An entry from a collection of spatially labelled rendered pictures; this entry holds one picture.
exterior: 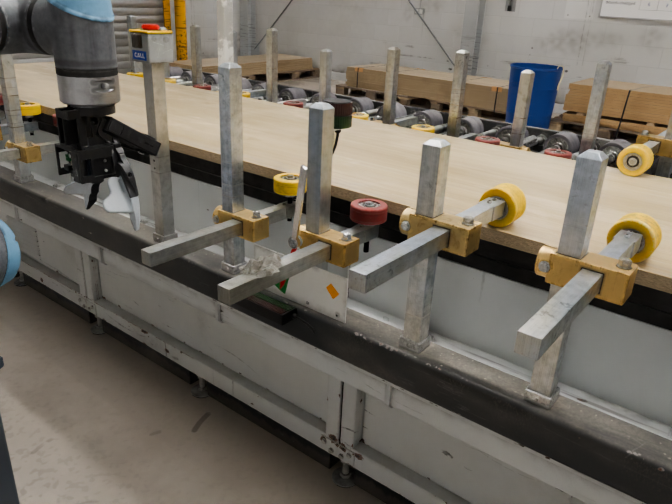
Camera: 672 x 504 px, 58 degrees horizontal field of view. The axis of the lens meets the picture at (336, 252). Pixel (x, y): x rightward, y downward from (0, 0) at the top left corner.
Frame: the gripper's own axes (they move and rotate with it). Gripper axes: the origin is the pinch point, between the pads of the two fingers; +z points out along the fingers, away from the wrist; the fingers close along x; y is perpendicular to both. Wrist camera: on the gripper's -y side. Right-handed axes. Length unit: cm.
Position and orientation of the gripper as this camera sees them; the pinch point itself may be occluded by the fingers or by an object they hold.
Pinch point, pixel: (115, 219)
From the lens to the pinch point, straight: 112.2
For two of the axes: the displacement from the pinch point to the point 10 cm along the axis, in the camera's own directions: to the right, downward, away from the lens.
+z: -0.5, 9.2, 3.9
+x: 7.8, 2.8, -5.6
